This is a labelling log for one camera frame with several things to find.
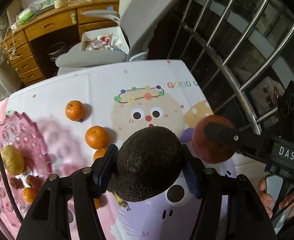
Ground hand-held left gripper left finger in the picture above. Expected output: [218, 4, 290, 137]
[17, 144, 119, 240]

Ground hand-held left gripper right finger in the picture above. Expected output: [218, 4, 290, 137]
[182, 150, 277, 240]

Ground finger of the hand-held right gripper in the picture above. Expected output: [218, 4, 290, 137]
[204, 122, 278, 161]

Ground red apple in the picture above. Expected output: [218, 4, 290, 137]
[192, 115, 238, 165]

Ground dark avocado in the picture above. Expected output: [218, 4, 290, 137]
[116, 127, 185, 202]

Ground red dates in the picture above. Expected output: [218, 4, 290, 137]
[26, 175, 40, 189]

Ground pink glass bowl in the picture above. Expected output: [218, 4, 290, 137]
[0, 112, 53, 232]

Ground large orange mandarin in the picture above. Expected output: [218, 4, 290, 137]
[22, 187, 38, 205]

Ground red lychee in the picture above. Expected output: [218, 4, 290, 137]
[10, 177, 24, 190]

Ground yellow pear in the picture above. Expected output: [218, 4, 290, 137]
[1, 145, 25, 176]

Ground person's right hand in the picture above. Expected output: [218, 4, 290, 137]
[259, 177, 294, 218]

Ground cartoon printed tablecloth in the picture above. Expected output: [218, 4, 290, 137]
[0, 59, 237, 240]

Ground metal window grille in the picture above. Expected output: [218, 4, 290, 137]
[147, 0, 294, 137]

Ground dark waste basket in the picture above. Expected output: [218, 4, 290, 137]
[47, 42, 68, 63]

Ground white storage box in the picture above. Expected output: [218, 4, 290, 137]
[80, 26, 130, 55]

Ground grey office chair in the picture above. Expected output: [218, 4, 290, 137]
[56, 0, 193, 76]

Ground wooden desk with drawers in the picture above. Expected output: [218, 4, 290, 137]
[1, 0, 120, 85]

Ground green tissue pack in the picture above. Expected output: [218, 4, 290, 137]
[17, 7, 35, 22]

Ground white charging cable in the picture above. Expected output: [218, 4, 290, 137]
[3, 22, 19, 61]

